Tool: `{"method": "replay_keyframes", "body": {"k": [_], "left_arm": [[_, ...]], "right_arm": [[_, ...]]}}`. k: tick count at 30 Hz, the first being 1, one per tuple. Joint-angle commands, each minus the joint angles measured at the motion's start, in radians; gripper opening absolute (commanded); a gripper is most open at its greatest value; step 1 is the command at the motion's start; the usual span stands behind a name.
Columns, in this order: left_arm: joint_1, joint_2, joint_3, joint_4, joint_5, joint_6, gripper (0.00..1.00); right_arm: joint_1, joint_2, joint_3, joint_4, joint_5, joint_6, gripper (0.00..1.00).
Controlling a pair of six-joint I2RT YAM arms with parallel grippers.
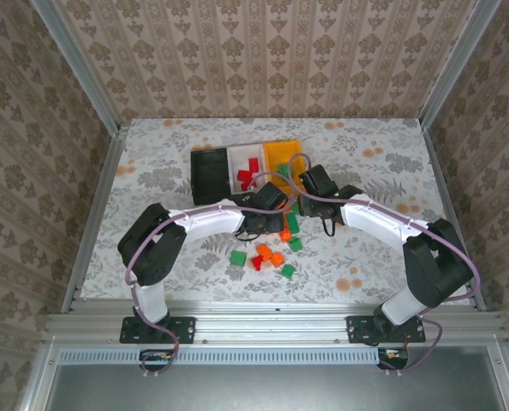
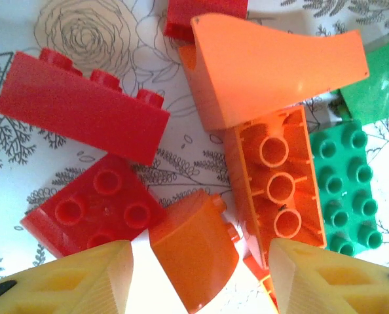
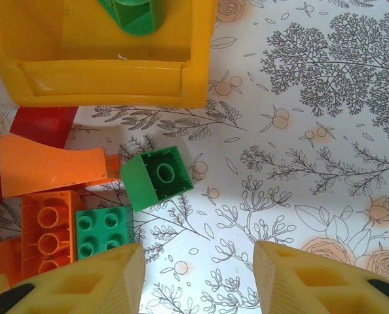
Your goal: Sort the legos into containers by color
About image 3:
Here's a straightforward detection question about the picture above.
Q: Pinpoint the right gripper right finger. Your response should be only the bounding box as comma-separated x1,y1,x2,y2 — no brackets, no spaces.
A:
253,241,389,314

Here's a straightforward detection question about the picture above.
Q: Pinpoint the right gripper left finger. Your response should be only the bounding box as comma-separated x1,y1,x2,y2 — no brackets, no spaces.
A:
0,241,147,314

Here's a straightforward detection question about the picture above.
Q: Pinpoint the small green lego brick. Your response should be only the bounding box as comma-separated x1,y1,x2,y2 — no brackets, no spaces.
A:
119,146,195,213
75,205,135,261

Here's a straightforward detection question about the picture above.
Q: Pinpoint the long orange lego brick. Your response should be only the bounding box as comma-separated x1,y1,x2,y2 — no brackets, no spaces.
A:
20,190,86,281

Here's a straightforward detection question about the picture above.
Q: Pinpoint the small orange lego brick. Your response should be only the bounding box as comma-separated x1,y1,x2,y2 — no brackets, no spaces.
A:
0,237,24,284

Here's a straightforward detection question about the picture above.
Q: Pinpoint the curved orange lego piece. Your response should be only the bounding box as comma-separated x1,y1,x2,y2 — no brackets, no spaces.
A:
0,134,122,199

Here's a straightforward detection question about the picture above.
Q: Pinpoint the yellow plastic bin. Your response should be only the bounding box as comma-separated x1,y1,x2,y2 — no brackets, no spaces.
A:
0,0,217,108

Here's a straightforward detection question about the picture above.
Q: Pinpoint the green lego figure piece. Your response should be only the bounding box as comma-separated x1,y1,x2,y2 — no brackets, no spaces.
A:
98,0,162,35

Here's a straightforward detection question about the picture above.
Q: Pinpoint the floral patterned table cover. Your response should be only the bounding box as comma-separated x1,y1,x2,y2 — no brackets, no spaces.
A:
0,0,389,314

